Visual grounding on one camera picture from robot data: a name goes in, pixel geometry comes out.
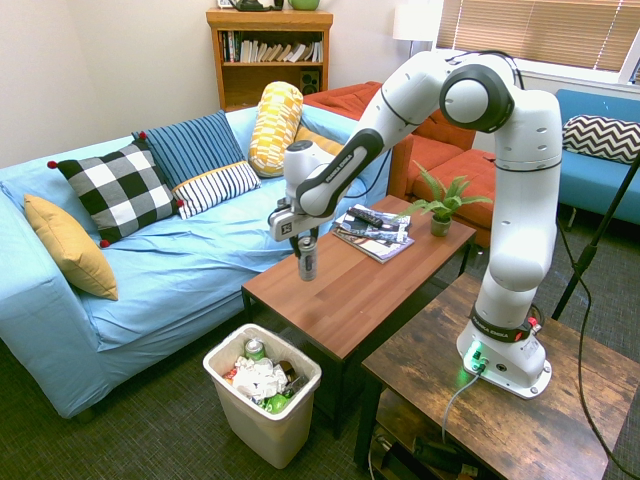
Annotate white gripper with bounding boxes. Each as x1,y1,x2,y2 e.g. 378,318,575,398
268,197,322,259

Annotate silver blue drink can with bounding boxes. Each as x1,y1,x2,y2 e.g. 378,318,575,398
297,237,320,283

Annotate beige trash bin white liner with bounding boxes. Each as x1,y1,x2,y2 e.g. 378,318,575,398
202,323,323,470

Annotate black remote control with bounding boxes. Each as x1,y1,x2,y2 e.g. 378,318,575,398
346,206,385,226

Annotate magazine with light cover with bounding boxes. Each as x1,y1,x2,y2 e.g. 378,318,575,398
332,227,416,265

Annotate orange yellow flat pillow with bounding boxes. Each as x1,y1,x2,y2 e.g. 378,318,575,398
293,124,346,157

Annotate navy white striped pillow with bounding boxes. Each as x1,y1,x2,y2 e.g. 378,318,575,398
171,159,263,221

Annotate yellow patterned bolster pillow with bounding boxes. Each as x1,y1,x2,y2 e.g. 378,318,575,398
247,81,305,179

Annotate dark clear plastic container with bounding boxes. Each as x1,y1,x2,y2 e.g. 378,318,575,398
277,359,309,396

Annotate light blue sofa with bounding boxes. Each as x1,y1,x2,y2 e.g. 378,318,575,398
0,105,396,425

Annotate potted green fern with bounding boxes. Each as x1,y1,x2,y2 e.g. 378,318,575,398
397,159,494,238

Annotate crumpled white paper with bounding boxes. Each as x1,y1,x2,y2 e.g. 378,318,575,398
232,355,289,401

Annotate blue striped pillow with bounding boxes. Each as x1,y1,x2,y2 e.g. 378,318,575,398
131,109,247,190

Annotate rustic dark wood table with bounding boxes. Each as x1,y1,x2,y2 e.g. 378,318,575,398
353,273,640,480

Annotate orange sofa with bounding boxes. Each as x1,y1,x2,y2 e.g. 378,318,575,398
302,81,499,249

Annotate black white checkered pillow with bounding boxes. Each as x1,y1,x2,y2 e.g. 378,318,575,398
47,138,185,249

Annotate row of paperback books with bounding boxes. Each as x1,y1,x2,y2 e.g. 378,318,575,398
221,30,324,64

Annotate wooden bookshelf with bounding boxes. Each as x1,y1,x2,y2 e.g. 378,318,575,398
205,8,335,114

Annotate mustard yellow pillow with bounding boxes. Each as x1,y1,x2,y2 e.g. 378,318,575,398
23,193,120,302

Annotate black object on shelf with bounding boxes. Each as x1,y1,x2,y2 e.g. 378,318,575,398
227,0,285,12

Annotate floor lamp white shade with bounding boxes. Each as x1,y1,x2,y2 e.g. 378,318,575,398
392,0,445,59

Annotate black power strip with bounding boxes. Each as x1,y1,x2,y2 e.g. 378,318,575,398
412,434,479,476

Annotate black tripod stand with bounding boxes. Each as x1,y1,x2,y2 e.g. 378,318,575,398
551,149,640,321

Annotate blue bench sofa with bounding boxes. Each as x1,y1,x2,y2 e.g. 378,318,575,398
554,88,640,226

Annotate black white zigzag pillow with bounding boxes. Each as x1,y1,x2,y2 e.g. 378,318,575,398
562,114,640,165

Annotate wooden window blinds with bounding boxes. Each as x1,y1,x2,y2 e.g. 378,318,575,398
435,0,640,74

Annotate wooden coffee table black frame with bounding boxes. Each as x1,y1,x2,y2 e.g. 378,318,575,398
241,194,477,439

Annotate grey cable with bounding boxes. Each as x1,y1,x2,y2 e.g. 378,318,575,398
440,367,484,446

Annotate black cable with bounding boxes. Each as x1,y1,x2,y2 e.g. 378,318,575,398
554,219,640,480

